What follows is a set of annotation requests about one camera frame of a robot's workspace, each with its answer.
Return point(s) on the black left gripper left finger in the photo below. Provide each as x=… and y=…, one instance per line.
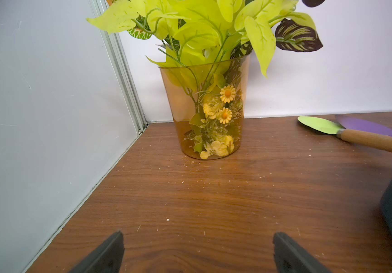
x=106, y=258

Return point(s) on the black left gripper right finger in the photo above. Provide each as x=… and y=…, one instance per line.
x=290, y=257

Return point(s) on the amber glass vase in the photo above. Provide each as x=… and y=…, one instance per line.
x=207, y=103

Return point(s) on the artificial green leafy plant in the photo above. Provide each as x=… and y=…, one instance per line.
x=193, y=33

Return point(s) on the green trowel wooden handle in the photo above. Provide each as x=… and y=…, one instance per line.
x=377, y=141

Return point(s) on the purple trowel pink handle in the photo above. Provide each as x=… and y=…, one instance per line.
x=362, y=125

